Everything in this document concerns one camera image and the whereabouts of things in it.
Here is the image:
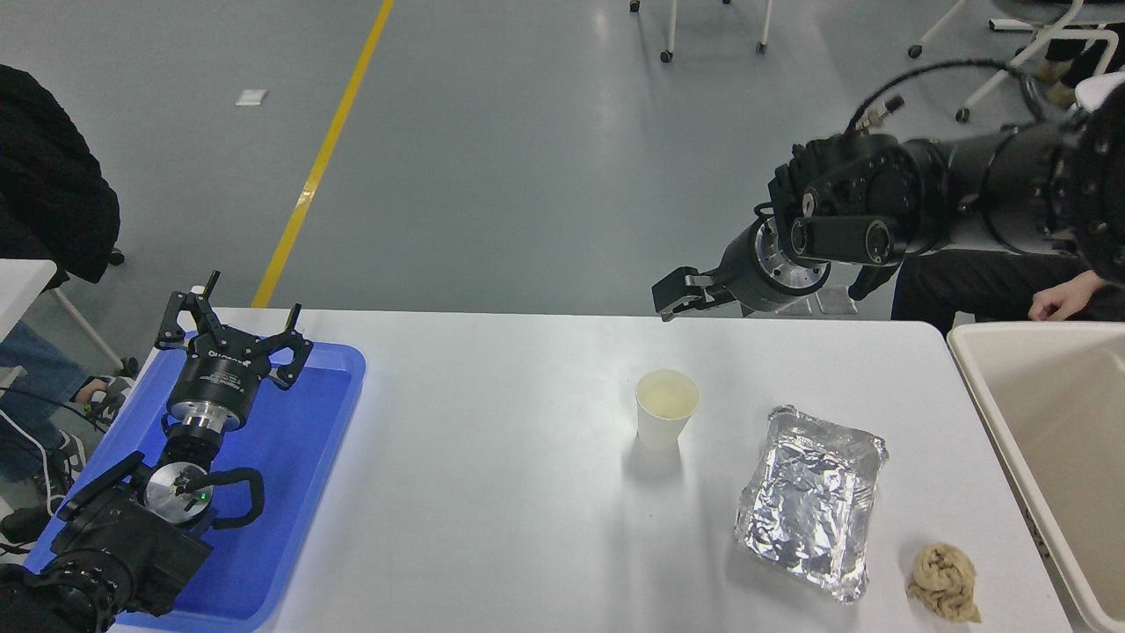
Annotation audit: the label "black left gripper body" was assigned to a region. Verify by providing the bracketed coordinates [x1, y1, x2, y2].
[169, 336, 270, 418]

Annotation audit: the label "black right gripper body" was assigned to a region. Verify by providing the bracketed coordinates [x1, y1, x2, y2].
[714, 218, 799, 316]

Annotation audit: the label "white paper cup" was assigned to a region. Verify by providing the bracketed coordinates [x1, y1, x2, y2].
[635, 369, 701, 452]

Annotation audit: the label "person's hand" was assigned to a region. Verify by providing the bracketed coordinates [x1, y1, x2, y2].
[1028, 280, 1092, 323]

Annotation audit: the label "blue plastic tray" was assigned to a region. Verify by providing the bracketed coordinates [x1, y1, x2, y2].
[24, 331, 367, 633]

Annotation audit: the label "small white side table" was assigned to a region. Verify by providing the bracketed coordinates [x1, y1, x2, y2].
[0, 260, 133, 375]

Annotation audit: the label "person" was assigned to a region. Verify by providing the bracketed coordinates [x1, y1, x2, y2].
[0, 63, 137, 550]
[1033, 26, 1125, 111]
[890, 248, 1125, 337]

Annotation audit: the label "crumpled silver foil tray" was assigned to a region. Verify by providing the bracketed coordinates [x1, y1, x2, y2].
[732, 404, 889, 604]

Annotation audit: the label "white rolling stand legs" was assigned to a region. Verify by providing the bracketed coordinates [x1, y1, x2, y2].
[630, 0, 774, 65]

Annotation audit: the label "white office chair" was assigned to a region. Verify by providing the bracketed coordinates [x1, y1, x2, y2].
[908, 0, 1125, 124]

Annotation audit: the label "large pale plastic bin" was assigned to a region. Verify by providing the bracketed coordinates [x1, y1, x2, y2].
[947, 321, 1125, 633]

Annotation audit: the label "crumpled tan paper ball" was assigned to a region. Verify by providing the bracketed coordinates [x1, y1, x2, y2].
[907, 542, 982, 624]

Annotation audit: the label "round white table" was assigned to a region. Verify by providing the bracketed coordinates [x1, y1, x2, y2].
[1074, 70, 1125, 113]

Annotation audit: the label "white cable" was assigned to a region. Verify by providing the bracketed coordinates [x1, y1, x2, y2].
[0, 407, 55, 515]

